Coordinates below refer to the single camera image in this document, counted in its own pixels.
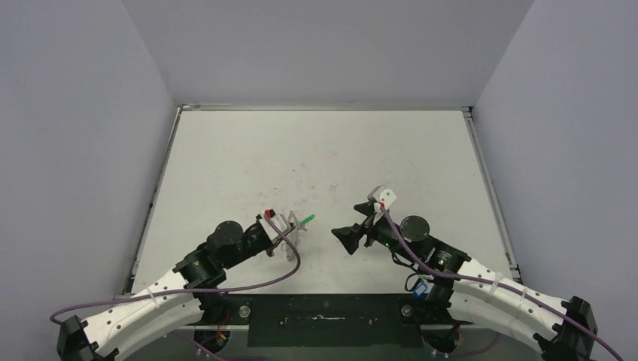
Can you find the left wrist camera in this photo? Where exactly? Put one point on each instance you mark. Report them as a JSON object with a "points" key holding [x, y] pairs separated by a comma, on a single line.
{"points": [[275, 224]]}

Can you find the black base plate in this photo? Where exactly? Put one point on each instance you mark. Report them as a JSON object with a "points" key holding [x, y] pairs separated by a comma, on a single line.
{"points": [[215, 337]]}

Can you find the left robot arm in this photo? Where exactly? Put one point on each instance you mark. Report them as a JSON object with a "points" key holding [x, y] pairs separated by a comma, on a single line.
{"points": [[186, 294]]}

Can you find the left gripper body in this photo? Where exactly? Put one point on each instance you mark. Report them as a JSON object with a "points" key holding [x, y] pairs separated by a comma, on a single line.
{"points": [[253, 244]]}

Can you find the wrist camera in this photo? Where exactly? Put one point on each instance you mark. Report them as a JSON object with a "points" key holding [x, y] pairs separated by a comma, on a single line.
{"points": [[381, 197], [275, 224]]}

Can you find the green tagged key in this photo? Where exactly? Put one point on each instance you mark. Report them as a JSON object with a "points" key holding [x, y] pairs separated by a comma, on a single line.
{"points": [[305, 221]]}

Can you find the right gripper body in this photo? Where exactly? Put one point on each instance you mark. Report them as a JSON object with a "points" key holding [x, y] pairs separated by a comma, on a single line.
{"points": [[366, 233]]}

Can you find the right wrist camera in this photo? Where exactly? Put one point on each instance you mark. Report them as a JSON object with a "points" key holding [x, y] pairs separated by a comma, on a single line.
{"points": [[381, 197]]}

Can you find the aluminium rail front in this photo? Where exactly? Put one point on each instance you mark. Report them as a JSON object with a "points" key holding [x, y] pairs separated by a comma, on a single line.
{"points": [[360, 310]]}

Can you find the large metal key ring plate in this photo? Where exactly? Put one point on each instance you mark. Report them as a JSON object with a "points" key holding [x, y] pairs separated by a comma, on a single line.
{"points": [[293, 236]]}

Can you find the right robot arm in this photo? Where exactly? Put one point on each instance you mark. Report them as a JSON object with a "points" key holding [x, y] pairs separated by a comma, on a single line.
{"points": [[462, 290]]}

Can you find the blue tagged key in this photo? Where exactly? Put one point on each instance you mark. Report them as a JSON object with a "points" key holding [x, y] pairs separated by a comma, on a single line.
{"points": [[420, 289]]}

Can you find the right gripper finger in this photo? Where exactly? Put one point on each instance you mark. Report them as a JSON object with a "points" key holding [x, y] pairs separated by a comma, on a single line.
{"points": [[367, 209], [349, 236]]}

